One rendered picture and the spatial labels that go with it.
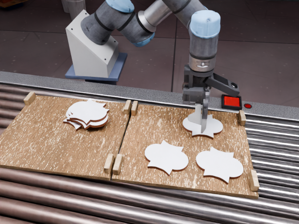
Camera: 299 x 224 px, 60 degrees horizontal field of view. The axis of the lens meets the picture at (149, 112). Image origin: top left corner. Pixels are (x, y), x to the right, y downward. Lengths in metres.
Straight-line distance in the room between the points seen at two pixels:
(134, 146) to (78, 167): 0.19
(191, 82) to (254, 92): 2.11
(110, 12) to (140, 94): 0.39
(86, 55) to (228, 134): 0.73
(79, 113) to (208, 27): 0.51
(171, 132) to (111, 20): 0.61
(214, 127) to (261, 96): 1.96
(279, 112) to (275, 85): 1.97
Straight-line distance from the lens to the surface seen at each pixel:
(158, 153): 0.81
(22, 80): 1.32
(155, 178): 0.77
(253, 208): 0.80
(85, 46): 1.25
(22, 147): 0.94
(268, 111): 1.11
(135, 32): 1.25
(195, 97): 0.81
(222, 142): 0.89
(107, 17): 1.25
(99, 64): 1.27
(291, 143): 1.00
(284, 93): 3.00
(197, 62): 0.74
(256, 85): 3.01
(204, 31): 0.70
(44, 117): 1.02
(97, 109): 0.93
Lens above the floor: 1.56
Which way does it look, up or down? 40 degrees down
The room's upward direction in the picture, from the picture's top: straight up
